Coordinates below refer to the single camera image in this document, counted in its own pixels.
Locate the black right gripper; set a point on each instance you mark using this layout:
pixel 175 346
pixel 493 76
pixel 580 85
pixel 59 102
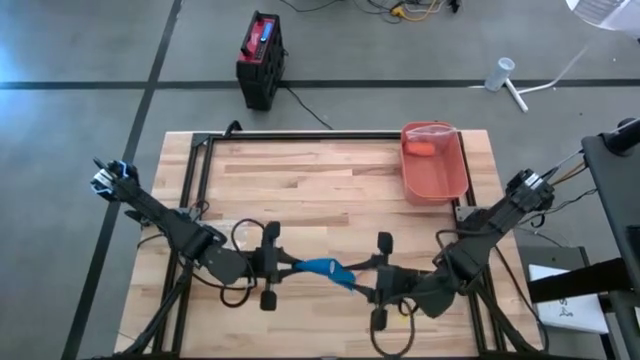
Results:
pixel 397 285

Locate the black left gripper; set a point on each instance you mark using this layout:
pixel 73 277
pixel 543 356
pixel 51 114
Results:
pixel 267 262

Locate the blue elastic bandage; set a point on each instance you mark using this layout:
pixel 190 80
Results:
pixel 325 267

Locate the orange elastic bandage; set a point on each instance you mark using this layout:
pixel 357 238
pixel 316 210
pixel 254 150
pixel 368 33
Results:
pixel 420 149

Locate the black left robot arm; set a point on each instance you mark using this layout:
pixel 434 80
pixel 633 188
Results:
pixel 170 225

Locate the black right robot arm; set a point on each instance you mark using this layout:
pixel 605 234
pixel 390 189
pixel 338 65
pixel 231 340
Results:
pixel 490 225

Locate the orange plastic bin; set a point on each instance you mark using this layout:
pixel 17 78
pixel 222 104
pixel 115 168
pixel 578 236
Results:
pixel 435 180

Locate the red and black tool case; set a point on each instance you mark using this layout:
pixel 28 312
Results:
pixel 260 75

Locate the white cardboard box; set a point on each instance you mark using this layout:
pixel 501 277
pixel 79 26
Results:
pixel 565 310

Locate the clear ribbed plastic cylinder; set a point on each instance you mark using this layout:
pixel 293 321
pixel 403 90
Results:
pixel 500 75

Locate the black neighbouring workstation table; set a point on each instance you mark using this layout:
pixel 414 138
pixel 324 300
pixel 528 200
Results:
pixel 615 190

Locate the black aluminium rig frame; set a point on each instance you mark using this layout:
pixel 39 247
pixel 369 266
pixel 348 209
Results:
pixel 300 136

